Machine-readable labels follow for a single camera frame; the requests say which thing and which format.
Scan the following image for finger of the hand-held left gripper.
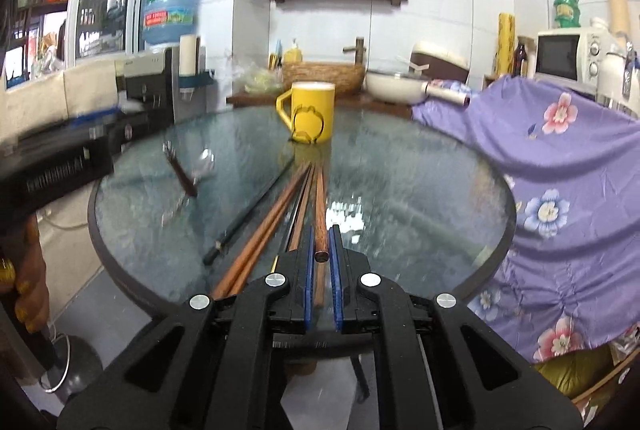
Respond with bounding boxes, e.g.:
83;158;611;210
20;106;136;146

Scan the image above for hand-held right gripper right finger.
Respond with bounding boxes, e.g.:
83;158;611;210
327;225;586;430

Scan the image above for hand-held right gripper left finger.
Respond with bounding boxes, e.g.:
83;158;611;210
57;225;317;430

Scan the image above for black chopstick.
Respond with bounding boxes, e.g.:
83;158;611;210
202;157;296;266
270;167;311;272

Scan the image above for brown wooden chopstick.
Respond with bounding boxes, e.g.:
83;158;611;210
289;165;316;252
227;164;312;297
314;163;329;263
210;163;308;298

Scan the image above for brown chopsticks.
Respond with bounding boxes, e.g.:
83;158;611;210
162;140;198;198

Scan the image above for yellow mug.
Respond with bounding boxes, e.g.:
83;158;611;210
276;81;336;145

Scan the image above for person's left hand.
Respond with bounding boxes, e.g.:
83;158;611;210
0;213;51;336

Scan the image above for beige cloth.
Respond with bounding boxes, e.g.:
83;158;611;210
0;58;120;146

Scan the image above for water dispenser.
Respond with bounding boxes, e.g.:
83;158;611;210
116;48;176;126

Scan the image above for teal cup holder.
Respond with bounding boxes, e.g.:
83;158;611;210
179;69;217;102

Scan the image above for white paper cup stack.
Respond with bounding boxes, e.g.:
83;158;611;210
179;34;201;76

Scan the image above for blue water bottle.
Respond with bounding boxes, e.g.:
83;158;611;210
141;0;200;46

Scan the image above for wooden counter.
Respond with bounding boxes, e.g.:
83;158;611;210
226;91;416;119

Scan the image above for clear plastic bag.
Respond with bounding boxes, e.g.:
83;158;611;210
235;62;286;95

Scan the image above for grey round base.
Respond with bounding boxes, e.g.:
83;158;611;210
39;334;103;393

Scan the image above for white pan with lid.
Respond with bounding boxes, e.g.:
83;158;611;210
365;69;432;105

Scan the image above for woven basin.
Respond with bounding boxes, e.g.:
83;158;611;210
281;62;367;97

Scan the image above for white lint roller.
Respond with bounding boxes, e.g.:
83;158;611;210
425;80;474;107

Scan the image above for white rice paddle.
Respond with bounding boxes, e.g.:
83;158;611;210
397;55;431;72

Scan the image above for bronze faucet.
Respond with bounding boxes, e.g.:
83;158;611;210
343;37;366;63

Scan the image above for brown white rice cooker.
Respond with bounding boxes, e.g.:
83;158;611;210
410;41;471;84

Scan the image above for purple floral cloth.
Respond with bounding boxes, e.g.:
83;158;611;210
412;75;640;363

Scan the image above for olive green cushion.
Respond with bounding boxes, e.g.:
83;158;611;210
534;344;617;399

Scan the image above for brown glass bottle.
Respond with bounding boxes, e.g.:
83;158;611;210
512;38;530;78

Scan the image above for yellow roll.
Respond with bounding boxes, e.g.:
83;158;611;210
496;13;517;76

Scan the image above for white microwave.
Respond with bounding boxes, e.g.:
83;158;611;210
534;28;614;94

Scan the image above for white kettle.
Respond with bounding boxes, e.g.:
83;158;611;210
597;43;639;105

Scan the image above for green instant noodle cups stack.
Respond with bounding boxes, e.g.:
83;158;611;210
551;0;581;29

